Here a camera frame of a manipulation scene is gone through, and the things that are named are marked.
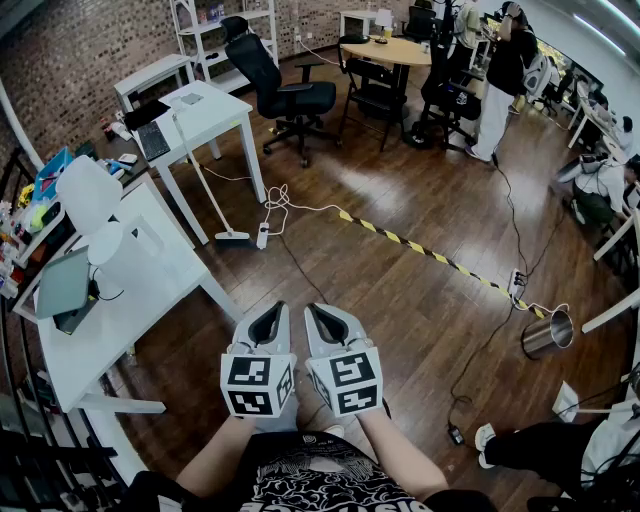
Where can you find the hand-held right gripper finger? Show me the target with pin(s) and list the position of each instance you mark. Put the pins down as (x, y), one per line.
(356, 332)
(314, 342)

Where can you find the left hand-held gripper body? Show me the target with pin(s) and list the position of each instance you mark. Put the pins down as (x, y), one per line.
(245, 372)

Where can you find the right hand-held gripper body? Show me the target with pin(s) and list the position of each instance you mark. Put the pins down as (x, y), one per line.
(352, 372)

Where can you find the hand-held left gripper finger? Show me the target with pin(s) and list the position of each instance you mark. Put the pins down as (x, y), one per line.
(242, 330)
(284, 330)

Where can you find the person's right forearm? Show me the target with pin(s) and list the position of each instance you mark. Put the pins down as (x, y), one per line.
(400, 455)

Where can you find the person's left forearm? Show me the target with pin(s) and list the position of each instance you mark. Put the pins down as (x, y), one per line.
(215, 460)

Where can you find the person's grey trousers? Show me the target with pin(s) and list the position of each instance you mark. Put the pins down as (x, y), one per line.
(277, 420)

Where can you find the person's white shoe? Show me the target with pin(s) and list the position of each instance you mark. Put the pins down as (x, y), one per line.
(334, 431)

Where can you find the white power strip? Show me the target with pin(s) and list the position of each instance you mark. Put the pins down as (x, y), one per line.
(262, 235)
(515, 285)

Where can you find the white desk with lamp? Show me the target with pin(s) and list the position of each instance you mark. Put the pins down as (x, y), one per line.
(150, 280)

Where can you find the yellow black floor tape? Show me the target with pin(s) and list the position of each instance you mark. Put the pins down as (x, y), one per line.
(425, 248)

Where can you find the person's black printed shirt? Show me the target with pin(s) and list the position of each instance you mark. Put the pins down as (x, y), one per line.
(320, 480)

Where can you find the black power adapter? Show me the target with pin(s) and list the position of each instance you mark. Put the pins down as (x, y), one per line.
(456, 435)

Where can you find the grey tablet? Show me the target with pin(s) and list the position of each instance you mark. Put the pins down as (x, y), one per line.
(62, 285)

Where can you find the steel bin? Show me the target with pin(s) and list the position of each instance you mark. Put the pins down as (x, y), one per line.
(542, 337)

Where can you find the dark wooden table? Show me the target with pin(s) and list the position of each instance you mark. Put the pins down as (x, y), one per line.
(131, 177)

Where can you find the white table lamp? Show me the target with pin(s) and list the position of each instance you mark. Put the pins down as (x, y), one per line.
(90, 190)

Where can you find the grey keyboard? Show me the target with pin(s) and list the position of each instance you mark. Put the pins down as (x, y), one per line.
(153, 141)

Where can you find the white paper sheet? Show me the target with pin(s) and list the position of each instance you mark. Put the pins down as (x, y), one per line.
(566, 397)

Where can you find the white desk with keyboard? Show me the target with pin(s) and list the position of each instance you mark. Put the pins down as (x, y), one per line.
(215, 115)

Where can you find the white tray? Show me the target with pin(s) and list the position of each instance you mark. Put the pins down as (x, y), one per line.
(45, 240)

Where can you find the black metal railing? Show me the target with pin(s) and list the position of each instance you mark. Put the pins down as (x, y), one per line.
(30, 440)

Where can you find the yellow green toy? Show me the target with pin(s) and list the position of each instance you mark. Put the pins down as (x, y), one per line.
(39, 217)

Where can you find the white bottle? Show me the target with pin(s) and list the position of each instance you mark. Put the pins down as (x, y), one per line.
(121, 131)

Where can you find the black desk mat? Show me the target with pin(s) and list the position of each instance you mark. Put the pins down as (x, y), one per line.
(146, 114)

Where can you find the blue plastic bin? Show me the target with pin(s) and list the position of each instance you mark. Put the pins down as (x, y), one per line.
(55, 167)

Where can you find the white shelf unit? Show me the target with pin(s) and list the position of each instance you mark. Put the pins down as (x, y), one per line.
(235, 77)

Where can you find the yellow sunflowers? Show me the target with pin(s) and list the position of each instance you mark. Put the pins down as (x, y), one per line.
(27, 195)

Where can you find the black office chair with headrest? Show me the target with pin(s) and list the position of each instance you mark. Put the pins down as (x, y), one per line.
(260, 75)

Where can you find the black folding chair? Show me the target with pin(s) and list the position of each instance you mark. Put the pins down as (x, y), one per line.
(370, 75)

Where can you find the small white table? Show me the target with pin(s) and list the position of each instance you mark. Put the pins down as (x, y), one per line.
(150, 72)

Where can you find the small black device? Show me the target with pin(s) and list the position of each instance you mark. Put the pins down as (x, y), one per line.
(210, 55)

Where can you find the round wooden table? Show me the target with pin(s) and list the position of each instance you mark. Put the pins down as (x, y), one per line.
(390, 50)

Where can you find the small white lamp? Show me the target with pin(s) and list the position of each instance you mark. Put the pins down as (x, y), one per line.
(384, 20)

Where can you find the red label bottle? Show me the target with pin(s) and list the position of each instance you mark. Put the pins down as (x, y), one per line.
(202, 16)

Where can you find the white post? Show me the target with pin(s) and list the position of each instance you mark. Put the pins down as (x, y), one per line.
(20, 130)

